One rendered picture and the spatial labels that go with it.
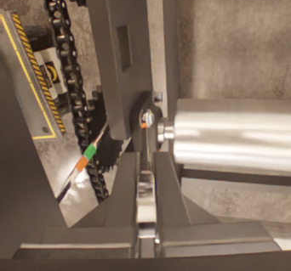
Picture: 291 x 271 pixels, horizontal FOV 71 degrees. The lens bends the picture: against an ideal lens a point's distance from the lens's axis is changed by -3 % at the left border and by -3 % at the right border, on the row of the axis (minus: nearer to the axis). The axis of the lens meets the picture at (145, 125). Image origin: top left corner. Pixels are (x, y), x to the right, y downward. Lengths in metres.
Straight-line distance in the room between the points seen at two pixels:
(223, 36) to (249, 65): 0.20
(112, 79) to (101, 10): 0.08
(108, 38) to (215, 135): 0.20
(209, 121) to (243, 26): 0.92
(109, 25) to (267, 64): 1.06
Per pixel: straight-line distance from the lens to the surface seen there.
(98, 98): 0.36
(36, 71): 1.20
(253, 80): 1.27
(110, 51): 0.27
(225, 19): 1.19
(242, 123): 0.33
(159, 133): 0.36
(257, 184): 1.18
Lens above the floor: 1.19
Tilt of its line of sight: 58 degrees down
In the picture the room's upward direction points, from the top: 153 degrees counter-clockwise
